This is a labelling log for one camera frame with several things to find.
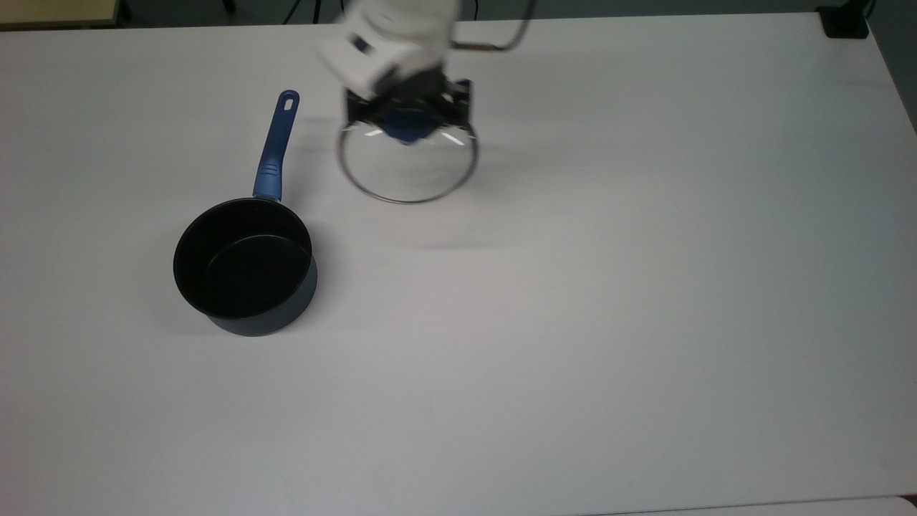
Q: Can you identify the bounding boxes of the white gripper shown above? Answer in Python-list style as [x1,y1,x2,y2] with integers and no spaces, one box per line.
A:
[317,29,475,135]

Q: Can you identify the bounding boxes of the glass lid with blue knob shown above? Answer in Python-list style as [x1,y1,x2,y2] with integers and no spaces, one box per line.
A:
[337,106,480,206]

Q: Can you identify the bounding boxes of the light wooden table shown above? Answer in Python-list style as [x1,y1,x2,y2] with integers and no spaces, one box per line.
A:
[0,0,121,31]

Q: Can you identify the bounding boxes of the black box at table corner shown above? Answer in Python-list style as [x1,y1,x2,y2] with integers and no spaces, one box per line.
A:
[816,5,872,39]

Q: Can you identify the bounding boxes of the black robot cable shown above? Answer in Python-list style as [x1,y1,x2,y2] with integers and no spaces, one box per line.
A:
[450,0,537,53]

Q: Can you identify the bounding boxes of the dark saucepan with blue handle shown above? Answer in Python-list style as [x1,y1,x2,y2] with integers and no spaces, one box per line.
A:
[173,90,319,338]

